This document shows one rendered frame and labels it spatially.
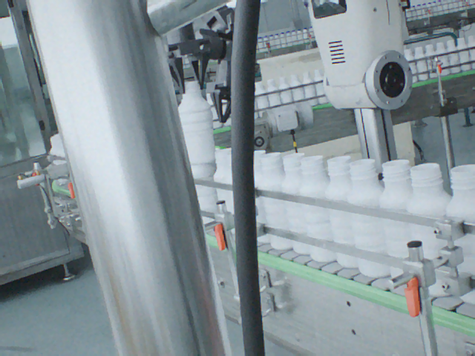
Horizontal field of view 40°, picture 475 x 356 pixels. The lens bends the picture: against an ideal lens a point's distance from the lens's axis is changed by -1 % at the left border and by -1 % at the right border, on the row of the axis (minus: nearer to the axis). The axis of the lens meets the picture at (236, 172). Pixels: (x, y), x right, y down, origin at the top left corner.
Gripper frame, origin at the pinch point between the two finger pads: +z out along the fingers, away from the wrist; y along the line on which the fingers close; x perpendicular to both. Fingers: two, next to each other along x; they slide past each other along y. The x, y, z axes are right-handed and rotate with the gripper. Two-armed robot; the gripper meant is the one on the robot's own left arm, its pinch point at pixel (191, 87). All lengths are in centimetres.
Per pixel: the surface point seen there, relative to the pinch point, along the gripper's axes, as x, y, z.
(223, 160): -7.3, 0.0, 14.5
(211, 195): 2.7, 1.0, 22.9
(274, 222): -25.5, -2.0, 23.9
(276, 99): 143, 113, 22
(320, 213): -38.1, -1.4, 21.0
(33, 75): 329, 48, -14
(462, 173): -66, -1, 13
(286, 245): -26.5, -1.1, 28.2
